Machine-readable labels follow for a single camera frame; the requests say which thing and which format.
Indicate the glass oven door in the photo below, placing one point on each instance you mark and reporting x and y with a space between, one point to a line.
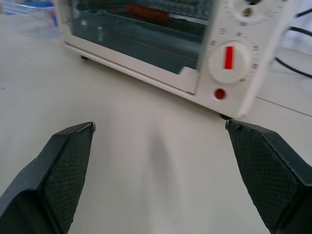
136 46

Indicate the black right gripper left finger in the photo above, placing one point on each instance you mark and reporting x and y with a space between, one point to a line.
58 175

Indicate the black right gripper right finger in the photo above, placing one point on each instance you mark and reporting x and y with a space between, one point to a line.
265 170

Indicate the red indicator light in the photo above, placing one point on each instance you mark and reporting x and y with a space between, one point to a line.
219 93

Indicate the clear plastic container blue lid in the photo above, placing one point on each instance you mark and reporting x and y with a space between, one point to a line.
31 17

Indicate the white timer knob red stripe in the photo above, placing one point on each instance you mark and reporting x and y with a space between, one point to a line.
229 62

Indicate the white toaster oven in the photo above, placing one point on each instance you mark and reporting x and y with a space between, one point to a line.
229 80

